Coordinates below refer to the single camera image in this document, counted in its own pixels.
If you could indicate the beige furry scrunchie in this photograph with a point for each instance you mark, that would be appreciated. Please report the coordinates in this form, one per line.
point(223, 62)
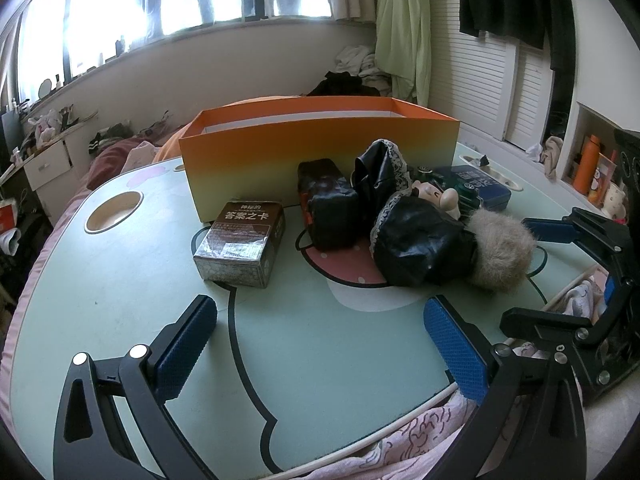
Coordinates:
point(500, 255)

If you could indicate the light green curtain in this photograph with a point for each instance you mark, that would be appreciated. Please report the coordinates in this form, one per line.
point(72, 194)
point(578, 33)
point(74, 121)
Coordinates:
point(400, 25)

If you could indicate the black white striped sock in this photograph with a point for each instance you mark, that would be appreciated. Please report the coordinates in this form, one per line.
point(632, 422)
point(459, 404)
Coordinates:
point(97, 144)

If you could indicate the pile of white clothes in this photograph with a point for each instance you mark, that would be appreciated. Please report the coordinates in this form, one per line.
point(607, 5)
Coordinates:
point(360, 62)

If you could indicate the black clothes heap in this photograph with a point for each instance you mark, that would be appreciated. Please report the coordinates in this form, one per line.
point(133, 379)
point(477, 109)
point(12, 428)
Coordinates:
point(340, 85)

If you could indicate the small beige doll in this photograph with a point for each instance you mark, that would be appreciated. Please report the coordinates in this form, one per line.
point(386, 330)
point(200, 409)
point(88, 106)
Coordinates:
point(432, 195)

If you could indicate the blue tin case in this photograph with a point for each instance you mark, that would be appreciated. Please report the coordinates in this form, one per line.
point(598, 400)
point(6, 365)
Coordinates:
point(485, 190)

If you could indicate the black glossy crumpled cloth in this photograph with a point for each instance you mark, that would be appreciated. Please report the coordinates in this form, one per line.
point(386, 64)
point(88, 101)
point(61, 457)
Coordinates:
point(420, 245)

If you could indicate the pink floral blanket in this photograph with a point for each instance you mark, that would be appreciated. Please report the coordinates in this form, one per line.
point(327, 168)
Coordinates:
point(425, 425)

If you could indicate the maroon cloth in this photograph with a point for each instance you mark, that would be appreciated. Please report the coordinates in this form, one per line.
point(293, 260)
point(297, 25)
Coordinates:
point(112, 162)

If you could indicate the large window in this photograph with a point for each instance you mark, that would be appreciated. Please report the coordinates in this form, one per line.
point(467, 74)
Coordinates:
point(125, 5)

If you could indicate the pink box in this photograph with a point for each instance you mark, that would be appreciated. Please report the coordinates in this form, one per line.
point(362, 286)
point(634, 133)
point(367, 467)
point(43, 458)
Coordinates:
point(604, 175)

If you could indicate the dark foil packet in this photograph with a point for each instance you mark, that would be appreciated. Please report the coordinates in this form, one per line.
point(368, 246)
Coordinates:
point(330, 210)

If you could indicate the white drawer cabinet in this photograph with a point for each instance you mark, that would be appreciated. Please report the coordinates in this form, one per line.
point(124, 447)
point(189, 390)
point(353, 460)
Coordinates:
point(47, 170)

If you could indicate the orange cardboard box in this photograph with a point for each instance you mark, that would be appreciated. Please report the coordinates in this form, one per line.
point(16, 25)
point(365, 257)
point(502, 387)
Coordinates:
point(250, 170)

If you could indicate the white figurine cup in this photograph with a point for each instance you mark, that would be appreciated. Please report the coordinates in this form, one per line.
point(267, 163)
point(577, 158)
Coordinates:
point(614, 200)

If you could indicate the white louvered closet doors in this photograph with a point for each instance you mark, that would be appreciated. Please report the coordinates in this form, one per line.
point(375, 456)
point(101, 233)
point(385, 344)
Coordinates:
point(475, 85)

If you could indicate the white hanging towel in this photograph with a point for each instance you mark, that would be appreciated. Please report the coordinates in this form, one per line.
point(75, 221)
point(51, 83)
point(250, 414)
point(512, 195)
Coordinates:
point(552, 155)

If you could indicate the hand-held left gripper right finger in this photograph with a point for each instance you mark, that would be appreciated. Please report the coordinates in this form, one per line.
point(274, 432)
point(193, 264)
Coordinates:
point(457, 355)

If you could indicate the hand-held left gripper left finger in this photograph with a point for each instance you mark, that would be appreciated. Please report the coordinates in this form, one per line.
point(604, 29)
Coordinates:
point(185, 345)

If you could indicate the red paper bag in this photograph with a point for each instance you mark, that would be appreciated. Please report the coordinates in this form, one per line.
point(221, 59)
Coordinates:
point(7, 215)

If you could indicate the pale pink garment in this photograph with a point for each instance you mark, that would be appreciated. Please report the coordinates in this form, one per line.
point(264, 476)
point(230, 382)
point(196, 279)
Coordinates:
point(140, 157)

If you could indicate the brown card box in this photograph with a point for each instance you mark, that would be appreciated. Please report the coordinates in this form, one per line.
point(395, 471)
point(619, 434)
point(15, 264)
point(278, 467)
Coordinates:
point(240, 240)

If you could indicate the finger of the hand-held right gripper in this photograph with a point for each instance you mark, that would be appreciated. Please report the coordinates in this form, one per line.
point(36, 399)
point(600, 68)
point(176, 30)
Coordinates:
point(547, 232)
point(545, 327)

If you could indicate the black hanging garment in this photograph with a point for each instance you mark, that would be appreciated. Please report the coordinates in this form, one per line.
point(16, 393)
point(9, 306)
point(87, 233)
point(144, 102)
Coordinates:
point(510, 0)

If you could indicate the small round mirror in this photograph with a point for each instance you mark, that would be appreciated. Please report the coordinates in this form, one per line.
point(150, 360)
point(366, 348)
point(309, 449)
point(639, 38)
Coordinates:
point(46, 88)

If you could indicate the black monitor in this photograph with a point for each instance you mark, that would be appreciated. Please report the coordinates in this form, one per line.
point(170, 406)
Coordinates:
point(11, 132)

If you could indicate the small black clip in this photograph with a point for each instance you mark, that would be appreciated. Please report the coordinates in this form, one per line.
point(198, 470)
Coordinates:
point(483, 161)

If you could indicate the orange bottle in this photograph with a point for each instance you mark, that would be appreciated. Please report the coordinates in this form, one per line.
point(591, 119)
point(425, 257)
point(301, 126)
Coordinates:
point(586, 170)

